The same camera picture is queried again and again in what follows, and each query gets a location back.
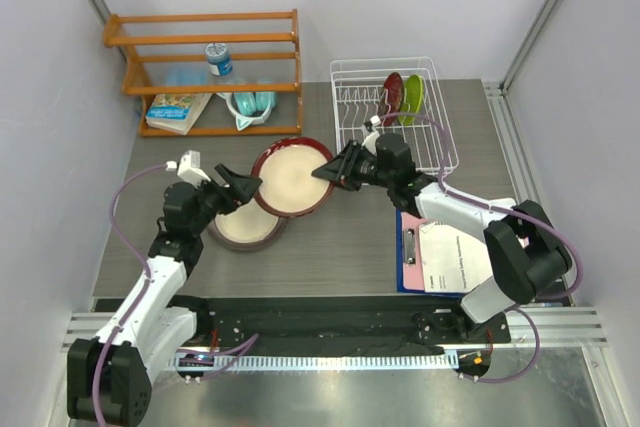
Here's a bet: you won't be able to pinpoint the white wire dish rack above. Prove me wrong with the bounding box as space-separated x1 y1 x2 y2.
330 56 459 175

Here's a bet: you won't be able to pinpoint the purple cable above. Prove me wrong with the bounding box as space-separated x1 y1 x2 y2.
92 161 179 427
369 112 585 383

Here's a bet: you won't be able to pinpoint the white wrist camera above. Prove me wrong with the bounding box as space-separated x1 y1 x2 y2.
362 115 381 155
177 150 211 187

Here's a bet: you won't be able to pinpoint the clear water bottle blue cap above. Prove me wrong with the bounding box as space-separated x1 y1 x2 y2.
204 43 244 86

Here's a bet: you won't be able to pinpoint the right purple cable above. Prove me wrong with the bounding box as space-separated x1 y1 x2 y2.
369 112 585 383

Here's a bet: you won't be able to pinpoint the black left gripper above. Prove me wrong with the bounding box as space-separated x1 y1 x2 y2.
189 165 260 236

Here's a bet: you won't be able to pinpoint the green plastic plate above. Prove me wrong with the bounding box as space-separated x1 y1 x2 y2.
398 75 424 126

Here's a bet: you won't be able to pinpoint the white slotted cable duct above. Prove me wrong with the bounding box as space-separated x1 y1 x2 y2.
167 351 459 375

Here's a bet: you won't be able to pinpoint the white teal cat-ear headphones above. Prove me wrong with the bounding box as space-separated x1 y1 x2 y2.
217 91 277 132

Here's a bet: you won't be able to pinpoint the aluminium front rail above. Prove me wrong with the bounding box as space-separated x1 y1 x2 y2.
61 306 608 352

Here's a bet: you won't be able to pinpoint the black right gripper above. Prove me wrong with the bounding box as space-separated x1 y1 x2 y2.
312 140 394 192

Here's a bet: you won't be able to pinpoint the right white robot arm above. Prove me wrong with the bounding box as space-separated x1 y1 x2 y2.
312 134 581 342

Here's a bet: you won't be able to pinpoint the blue clipboard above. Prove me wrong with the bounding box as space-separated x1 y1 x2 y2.
395 209 476 294

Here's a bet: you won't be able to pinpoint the paperback book with blue cover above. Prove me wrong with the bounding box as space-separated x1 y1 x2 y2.
145 93 212 135

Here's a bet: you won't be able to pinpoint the large brown rimmed cream plate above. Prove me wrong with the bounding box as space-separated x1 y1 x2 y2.
207 200 288 252

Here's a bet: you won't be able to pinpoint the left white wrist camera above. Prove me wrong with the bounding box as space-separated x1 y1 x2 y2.
177 150 211 187

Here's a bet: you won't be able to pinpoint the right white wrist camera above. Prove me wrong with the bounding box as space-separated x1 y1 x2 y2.
362 115 381 155

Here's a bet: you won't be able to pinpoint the small brown rimmed plate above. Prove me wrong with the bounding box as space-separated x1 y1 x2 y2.
377 72 404 126

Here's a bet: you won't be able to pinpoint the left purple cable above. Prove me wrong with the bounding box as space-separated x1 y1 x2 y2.
92 161 179 427

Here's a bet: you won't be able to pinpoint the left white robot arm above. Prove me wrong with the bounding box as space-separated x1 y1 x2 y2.
66 159 262 426

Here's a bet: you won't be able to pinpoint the white printed manual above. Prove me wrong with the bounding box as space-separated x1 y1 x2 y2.
418 223 492 295

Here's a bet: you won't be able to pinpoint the orange wooden shelf rack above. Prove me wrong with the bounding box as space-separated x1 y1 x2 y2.
102 8 305 138

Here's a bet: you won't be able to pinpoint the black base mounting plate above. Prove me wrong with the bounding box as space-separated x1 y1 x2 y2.
169 295 511 357

